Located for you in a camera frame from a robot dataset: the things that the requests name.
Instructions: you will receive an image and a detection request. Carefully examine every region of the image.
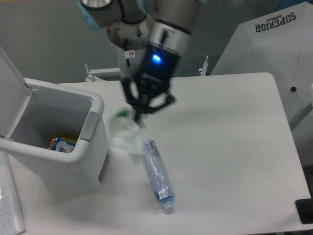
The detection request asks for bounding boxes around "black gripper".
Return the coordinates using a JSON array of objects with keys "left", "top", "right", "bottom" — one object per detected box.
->
[{"left": 121, "top": 44, "right": 180, "bottom": 122}]

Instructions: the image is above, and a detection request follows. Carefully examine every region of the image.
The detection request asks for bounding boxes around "white plastic bag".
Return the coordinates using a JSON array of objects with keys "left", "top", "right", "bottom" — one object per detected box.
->
[{"left": 109, "top": 108, "right": 145, "bottom": 158}]

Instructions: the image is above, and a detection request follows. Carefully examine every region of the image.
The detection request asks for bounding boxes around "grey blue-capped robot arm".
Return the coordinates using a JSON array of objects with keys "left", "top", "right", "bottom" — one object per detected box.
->
[{"left": 78, "top": 0, "right": 205, "bottom": 123}]

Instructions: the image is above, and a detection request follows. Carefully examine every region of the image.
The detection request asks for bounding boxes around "white trash can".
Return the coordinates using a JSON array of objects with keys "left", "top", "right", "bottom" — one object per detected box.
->
[{"left": 0, "top": 78, "right": 109, "bottom": 192}]

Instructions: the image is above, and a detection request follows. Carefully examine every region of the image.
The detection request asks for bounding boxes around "white trash can lid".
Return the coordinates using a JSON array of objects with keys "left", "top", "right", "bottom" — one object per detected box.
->
[{"left": 0, "top": 48, "right": 39, "bottom": 140}]

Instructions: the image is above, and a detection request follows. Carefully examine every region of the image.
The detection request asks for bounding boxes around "clear plastic water bottle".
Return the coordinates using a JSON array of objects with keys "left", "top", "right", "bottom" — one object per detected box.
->
[{"left": 143, "top": 139, "right": 175, "bottom": 214}]

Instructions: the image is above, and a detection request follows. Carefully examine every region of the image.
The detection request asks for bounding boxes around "blue yellow snack package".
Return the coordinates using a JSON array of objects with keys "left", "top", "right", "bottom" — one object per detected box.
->
[{"left": 48, "top": 132, "right": 79, "bottom": 153}]

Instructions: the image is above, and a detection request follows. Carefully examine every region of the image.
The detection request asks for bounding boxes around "white Superior umbrella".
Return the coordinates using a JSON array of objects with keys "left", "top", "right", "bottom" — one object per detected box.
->
[{"left": 212, "top": 1, "right": 313, "bottom": 123}]

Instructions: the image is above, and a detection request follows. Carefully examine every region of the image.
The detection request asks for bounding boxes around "black device at table edge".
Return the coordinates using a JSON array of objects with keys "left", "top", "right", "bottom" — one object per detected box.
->
[{"left": 295, "top": 198, "right": 313, "bottom": 224}]

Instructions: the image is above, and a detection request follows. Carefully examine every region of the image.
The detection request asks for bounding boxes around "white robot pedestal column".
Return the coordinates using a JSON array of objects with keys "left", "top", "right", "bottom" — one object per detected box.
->
[{"left": 107, "top": 16, "right": 154, "bottom": 79}]

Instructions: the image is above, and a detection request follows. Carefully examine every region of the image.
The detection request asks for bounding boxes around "white metal base frame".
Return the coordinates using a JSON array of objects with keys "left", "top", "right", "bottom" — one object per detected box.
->
[{"left": 85, "top": 56, "right": 212, "bottom": 82}]

